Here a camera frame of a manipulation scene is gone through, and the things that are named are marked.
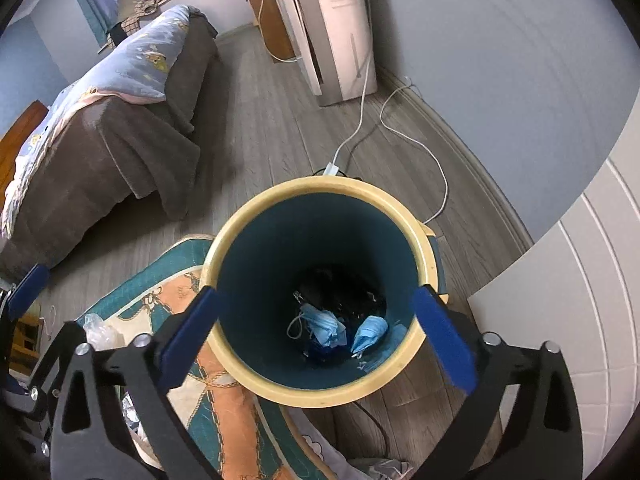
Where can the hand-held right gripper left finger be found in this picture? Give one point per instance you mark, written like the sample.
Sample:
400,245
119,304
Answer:
192,335

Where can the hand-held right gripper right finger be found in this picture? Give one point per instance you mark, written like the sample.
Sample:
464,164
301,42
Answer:
442,340

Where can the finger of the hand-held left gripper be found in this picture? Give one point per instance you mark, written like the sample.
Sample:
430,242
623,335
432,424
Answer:
42,365
27,287

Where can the teal bin with yellow rim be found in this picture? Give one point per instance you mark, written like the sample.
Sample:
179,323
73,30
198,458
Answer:
260,260

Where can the small wooden table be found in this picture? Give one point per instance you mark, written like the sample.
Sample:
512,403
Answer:
25,332

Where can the clear plastic bag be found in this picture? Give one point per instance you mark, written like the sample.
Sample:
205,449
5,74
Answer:
102,332

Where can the blue face mask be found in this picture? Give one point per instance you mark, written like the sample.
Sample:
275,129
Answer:
320,327
369,335

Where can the silver foil wrapper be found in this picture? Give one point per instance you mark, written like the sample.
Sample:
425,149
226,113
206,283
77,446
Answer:
131,412

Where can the teal and beige patterned rug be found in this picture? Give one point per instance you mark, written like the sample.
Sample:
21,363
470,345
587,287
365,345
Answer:
235,425

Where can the dark crumpled bag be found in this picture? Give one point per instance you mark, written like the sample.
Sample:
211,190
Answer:
340,290

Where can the grey cloth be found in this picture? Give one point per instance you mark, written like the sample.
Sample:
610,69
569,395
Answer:
390,470

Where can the white panelled cabinet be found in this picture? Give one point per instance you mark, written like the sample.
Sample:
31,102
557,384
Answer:
575,285

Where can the bed with grey blanket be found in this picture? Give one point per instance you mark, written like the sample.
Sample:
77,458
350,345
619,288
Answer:
100,160

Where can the wooden headboard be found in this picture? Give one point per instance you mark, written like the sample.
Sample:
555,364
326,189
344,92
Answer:
20,135

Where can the white power adapter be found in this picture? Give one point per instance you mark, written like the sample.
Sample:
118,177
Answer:
332,168

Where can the light blue printed quilt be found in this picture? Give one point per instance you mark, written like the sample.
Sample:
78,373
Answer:
130,65

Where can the wooden nightstand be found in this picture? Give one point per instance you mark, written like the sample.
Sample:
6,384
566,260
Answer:
272,25

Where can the white air purifier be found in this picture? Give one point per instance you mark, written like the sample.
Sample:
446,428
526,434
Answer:
340,35

